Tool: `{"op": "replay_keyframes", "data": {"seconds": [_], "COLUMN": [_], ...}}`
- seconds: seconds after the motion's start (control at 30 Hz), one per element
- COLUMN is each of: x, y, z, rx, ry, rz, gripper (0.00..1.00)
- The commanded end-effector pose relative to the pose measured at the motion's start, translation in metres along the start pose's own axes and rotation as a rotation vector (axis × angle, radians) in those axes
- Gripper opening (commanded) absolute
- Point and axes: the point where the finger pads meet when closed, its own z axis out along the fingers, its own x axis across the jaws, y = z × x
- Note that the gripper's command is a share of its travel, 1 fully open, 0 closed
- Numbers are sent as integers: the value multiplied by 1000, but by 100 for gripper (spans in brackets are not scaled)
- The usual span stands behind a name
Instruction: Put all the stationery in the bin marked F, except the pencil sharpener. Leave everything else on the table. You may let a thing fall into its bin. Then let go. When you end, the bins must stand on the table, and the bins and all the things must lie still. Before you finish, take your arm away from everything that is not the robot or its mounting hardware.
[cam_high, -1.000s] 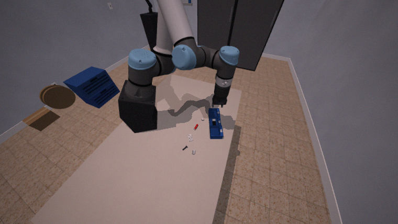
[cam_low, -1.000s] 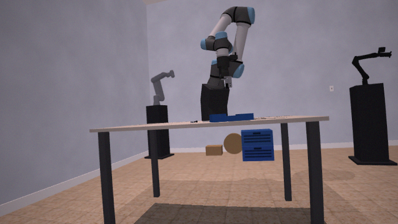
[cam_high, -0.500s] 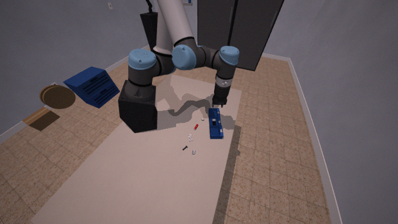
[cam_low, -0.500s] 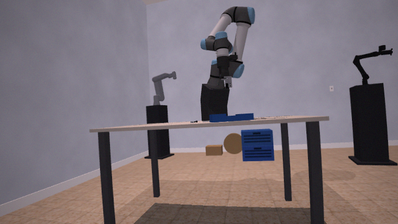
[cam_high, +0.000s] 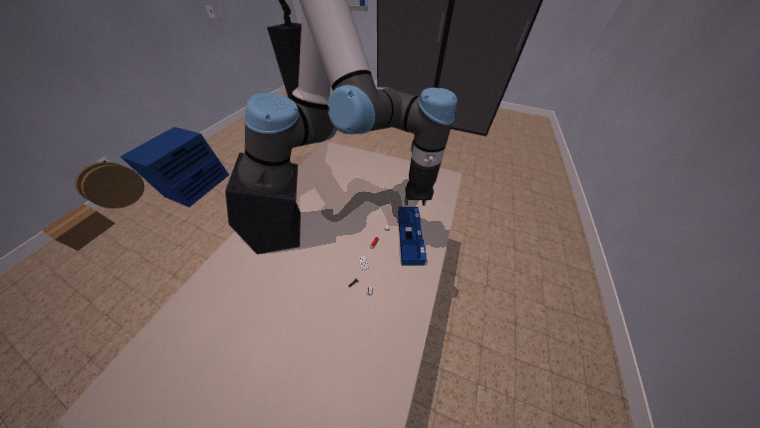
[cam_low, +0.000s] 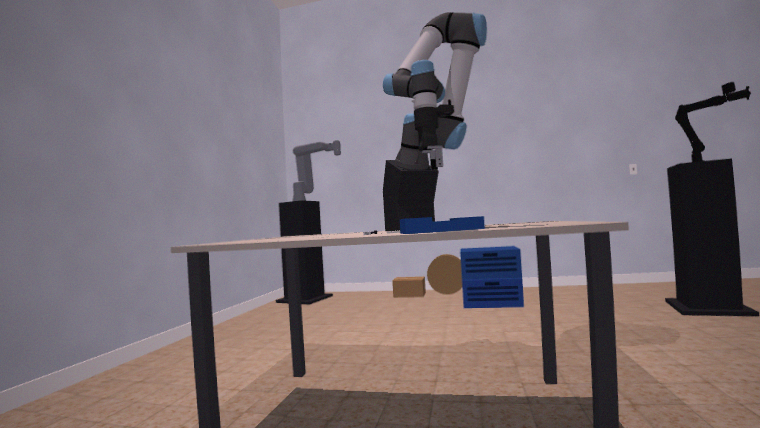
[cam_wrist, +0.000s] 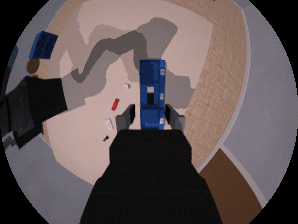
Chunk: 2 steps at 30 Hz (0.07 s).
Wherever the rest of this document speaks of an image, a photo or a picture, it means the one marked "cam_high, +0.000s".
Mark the blue rack of bins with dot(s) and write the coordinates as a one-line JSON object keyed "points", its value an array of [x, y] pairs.
{"points": [[413, 253]]}

